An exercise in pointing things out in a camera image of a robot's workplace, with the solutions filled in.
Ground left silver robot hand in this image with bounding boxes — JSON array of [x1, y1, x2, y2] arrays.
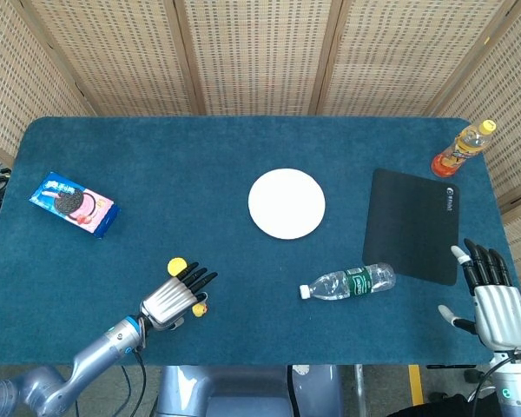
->
[[138, 261, 219, 334]]

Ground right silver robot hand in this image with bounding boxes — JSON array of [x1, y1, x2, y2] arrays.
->
[[437, 237, 521, 351]]

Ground black mouse pad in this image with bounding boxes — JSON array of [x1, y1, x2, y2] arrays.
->
[[361, 168, 461, 287]]

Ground blue table cloth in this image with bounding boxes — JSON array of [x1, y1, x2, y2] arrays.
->
[[0, 115, 520, 367]]

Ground blue Oreo cookie box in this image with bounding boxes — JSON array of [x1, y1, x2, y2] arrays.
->
[[29, 171, 122, 240]]

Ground clear plastic water bottle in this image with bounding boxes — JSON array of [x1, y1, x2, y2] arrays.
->
[[298, 261, 397, 301]]

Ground white round paper plate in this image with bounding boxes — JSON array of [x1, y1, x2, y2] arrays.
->
[[247, 168, 326, 241]]

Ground orange juice drink bottle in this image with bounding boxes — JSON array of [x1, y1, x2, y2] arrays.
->
[[431, 119, 498, 179]]

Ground woven bamboo folding screen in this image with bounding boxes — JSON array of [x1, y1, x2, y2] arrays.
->
[[0, 0, 521, 305]]

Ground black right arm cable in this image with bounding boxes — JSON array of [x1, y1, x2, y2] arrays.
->
[[464, 352, 521, 405]]

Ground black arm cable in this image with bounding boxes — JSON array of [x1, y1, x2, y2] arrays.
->
[[120, 319, 148, 417], [464, 352, 521, 405]]

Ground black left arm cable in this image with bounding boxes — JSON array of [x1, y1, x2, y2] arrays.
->
[[120, 319, 148, 417]]

